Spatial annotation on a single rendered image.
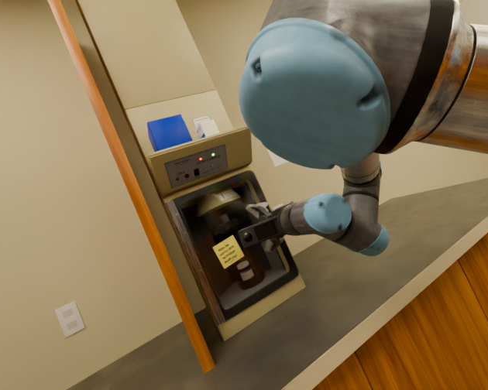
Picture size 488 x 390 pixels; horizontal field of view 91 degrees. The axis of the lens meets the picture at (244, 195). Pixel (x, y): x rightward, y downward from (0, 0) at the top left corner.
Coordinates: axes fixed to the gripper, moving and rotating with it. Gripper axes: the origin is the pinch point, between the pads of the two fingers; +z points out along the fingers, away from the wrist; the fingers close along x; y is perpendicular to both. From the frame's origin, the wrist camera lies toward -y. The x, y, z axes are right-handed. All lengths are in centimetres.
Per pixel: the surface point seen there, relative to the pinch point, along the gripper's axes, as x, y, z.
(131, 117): 48, -20, 6
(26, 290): 13, -76, 49
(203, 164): 24.7, -6.9, -0.7
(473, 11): 84, 290, 28
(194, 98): 49.3, 1.8, 5.7
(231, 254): -4.3, -9.0, 4.3
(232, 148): 26.2, 3.7, -2.1
